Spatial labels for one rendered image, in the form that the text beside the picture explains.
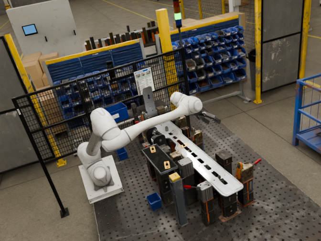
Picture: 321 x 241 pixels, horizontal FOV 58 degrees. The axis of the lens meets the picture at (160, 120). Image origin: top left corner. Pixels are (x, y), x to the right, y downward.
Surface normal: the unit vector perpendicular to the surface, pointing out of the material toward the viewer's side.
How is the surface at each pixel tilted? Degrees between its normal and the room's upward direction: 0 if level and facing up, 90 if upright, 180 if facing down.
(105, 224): 0
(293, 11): 91
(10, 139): 91
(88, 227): 0
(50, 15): 90
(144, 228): 0
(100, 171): 49
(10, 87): 91
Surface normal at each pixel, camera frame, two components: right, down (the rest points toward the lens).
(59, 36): 0.31, 0.41
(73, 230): -0.16, -0.87
